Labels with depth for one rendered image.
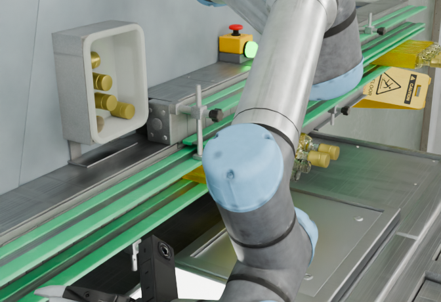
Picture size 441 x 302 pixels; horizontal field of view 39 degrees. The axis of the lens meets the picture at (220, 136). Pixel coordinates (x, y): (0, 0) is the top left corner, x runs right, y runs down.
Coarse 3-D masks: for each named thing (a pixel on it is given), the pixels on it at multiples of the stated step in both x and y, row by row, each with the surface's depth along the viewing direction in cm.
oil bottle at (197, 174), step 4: (196, 168) 139; (200, 168) 139; (192, 172) 140; (196, 172) 140; (200, 172) 139; (204, 172) 138; (184, 176) 142; (188, 176) 141; (192, 176) 141; (196, 176) 140; (200, 176) 139; (204, 176) 139; (192, 180) 141; (196, 180) 140; (200, 180) 140; (204, 180) 139
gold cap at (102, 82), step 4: (92, 72) 128; (96, 76) 126; (100, 76) 126; (104, 76) 125; (108, 76) 126; (96, 80) 126; (100, 80) 125; (104, 80) 126; (108, 80) 127; (96, 84) 126; (100, 84) 125; (104, 84) 126; (108, 84) 127; (96, 88) 127; (100, 88) 126; (104, 88) 126; (108, 88) 127
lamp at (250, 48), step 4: (244, 44) 169; (248, 44) 169; (252, 44) 168; (256, 44) 169; (244, 48) 169; (248, 48) 168; (252, 48) 168; (256, 48) 169; (244, 52) 169; (248, 52) 168; (252, 52) 168; (248, 56) 170; (252, 56) 170
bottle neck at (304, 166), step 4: (296, 160) 141; (300, 160) 140; (304, 160) 140; (296, 164) 140; (300, 164) 140; (304, 164) 139; (308, 164) 141; (296, 168) 140; (300, 168) 140; (304, 168) 139; (308, 168) 141; (304, 172) 140; (308, 172) 141
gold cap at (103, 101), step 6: (96, 96) 129; (102, 96) 128; (108, 96) 128; (114, 96) 129; (96, 102) 129; (102, 102) 128; (108, 102) 128; (114, 102) 129; (96, 108) 131; (102, 108) 129; (108, 108) 128; (114, 108) 130
